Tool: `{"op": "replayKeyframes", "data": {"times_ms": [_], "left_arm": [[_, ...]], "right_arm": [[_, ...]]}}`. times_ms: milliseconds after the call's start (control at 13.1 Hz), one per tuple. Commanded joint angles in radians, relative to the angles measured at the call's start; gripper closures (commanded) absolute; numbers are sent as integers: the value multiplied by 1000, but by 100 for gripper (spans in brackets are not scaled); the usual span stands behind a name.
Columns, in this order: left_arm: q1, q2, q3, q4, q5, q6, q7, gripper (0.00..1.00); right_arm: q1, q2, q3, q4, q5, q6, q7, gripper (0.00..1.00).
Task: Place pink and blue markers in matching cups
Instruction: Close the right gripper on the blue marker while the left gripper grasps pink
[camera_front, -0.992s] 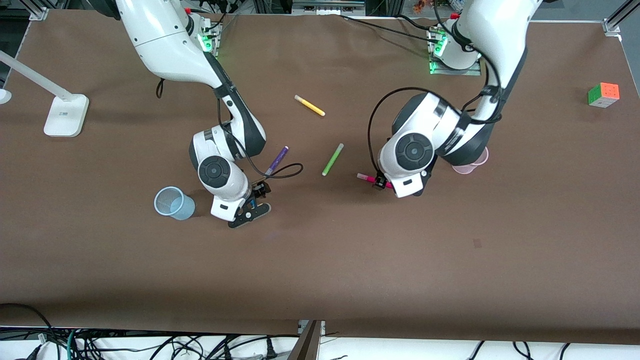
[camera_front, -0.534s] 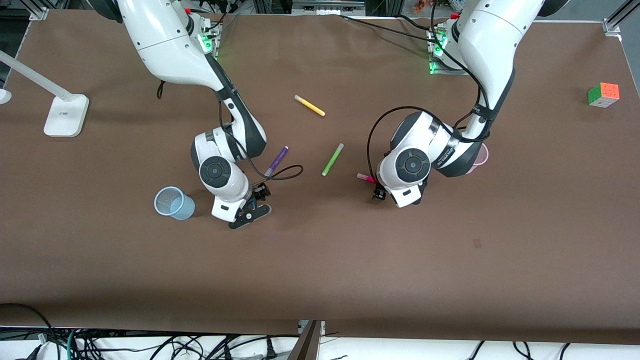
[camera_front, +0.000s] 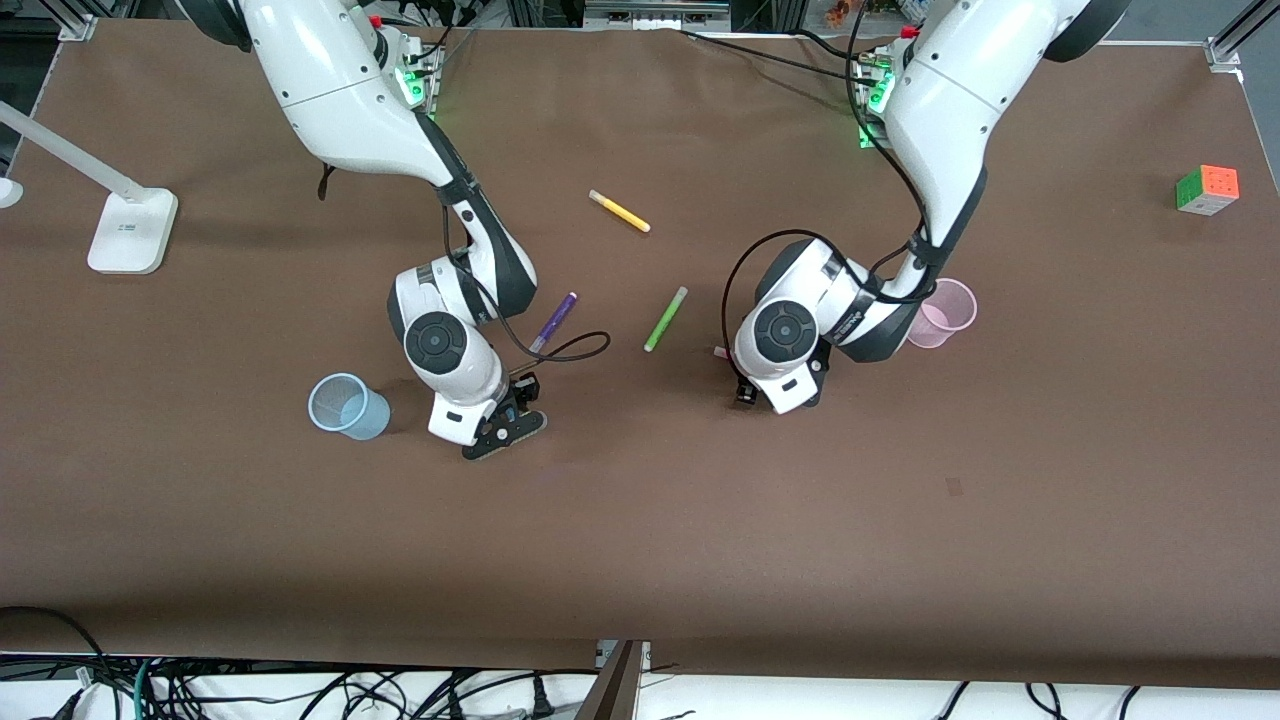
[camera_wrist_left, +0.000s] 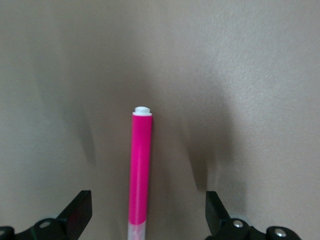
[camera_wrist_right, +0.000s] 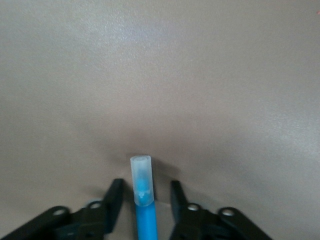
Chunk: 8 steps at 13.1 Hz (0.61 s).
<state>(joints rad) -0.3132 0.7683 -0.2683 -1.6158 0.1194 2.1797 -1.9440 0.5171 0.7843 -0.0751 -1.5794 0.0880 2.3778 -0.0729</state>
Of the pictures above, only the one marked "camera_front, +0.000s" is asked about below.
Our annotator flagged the purple marker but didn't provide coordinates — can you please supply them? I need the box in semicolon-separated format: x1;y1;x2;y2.
528;291;579;357

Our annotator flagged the green marker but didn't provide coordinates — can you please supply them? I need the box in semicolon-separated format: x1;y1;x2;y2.
643;286;690;353

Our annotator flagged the translucent blue cup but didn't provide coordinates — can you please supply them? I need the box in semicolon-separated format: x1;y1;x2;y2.
307;372;392;442

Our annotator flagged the yellow marker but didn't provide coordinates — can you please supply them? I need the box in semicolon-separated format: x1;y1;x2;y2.
588;189;652;234

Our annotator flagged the translucent pink cup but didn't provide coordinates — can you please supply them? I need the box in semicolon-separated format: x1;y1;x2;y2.
905;278;978;350

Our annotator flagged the wooden table leg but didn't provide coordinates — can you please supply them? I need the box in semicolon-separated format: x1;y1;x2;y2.
575;640;644;720

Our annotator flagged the grey metal device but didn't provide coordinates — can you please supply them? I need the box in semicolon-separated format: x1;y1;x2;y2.
585;0;733;31

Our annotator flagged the colourful puzzle cube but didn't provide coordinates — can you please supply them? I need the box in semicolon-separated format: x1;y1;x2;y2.
1176;164;1240;217

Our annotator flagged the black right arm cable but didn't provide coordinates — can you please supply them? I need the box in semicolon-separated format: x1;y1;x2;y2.
440;195;612;381

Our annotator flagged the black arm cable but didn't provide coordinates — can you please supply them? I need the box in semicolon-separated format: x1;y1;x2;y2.
722;0;938;353
440;195;612;381

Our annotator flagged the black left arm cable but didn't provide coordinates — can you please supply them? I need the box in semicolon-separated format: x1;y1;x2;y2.
722;0;938;353

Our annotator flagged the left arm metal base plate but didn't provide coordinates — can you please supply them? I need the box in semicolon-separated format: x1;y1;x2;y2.
855;50;898;151

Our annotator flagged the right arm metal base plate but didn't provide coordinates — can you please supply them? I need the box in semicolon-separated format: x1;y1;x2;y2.
395;35;443;123

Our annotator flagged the long black table cable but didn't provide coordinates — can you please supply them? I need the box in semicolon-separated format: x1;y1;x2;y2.
680;28;866;81

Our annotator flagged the black cable tangle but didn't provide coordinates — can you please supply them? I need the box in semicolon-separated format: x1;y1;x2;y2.
150;665;601;720

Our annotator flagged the short black table cable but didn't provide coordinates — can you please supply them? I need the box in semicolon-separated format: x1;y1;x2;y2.
795;28;873;63

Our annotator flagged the thick black looped cable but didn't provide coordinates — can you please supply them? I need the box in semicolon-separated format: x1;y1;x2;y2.
0;605;113;686

